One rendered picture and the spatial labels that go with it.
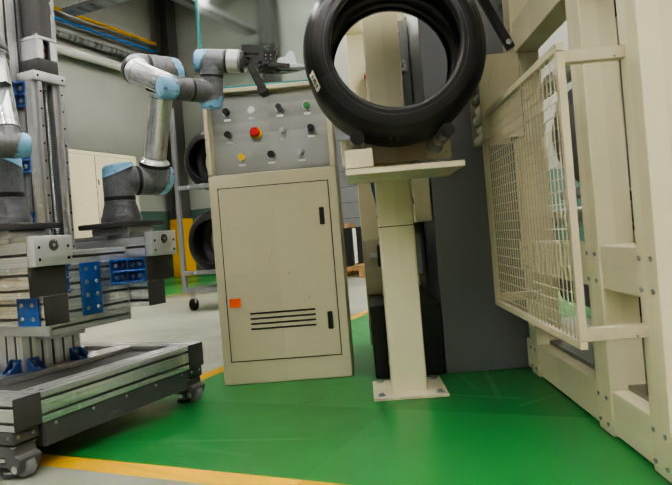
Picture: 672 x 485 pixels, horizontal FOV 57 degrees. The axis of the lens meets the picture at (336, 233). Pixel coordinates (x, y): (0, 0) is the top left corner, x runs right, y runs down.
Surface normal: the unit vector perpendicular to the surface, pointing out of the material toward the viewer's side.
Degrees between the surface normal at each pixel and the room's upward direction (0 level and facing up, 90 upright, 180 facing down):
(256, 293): 90
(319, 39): 89
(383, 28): 90
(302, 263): 90
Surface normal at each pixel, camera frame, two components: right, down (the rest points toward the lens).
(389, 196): -0.04, 0.00
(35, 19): 0.35, -0.03
